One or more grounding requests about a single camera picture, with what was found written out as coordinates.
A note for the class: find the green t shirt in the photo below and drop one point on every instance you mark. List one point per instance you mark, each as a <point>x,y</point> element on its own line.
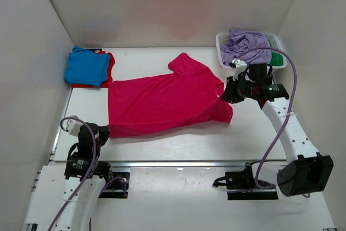
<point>277,59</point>

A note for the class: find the white plastic basket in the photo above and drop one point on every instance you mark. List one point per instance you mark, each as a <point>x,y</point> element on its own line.
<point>222,39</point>

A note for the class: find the lavender t shirt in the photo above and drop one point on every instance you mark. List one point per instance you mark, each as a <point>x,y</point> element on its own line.
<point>243,40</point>

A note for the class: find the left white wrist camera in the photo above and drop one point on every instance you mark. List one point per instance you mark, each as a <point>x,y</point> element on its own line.
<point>71,125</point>

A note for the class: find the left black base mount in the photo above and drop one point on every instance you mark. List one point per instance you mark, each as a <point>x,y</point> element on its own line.
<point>117,187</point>

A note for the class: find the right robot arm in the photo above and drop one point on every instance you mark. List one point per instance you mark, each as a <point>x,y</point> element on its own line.
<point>307,170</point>

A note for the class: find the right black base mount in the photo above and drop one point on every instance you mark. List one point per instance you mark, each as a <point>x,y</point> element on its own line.
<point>240,186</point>

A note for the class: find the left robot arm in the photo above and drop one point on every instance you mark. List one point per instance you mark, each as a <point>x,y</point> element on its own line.
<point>84,176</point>

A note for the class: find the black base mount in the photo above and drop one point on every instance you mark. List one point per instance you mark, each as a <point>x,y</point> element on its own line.
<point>240,186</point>
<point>117,187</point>

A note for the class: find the blue folded t shirt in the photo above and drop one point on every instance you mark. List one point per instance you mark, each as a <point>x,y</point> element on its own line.
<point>86,67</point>

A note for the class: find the red folded t shirt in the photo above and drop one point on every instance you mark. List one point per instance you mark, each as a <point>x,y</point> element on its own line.
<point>109,75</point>

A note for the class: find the magenta t shirt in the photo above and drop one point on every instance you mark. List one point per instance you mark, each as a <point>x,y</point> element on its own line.
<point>190,94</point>

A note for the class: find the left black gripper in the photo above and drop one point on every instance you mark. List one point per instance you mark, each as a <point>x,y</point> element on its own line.
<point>106,133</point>

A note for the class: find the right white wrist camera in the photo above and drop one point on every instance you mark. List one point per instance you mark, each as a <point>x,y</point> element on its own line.
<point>238,67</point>

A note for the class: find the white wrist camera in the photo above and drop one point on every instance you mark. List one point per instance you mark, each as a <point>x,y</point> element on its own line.
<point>238,67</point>
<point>71,125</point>

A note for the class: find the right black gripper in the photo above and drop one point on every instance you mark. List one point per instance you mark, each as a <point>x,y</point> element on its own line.
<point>229,95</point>

